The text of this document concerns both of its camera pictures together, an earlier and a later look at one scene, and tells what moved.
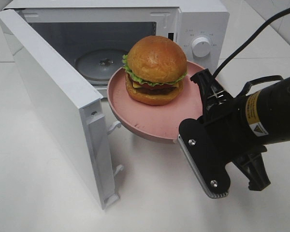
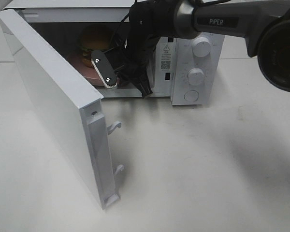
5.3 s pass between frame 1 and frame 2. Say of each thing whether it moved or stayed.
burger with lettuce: moved
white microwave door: stayed
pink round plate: moved
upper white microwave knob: stayed
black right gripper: moved
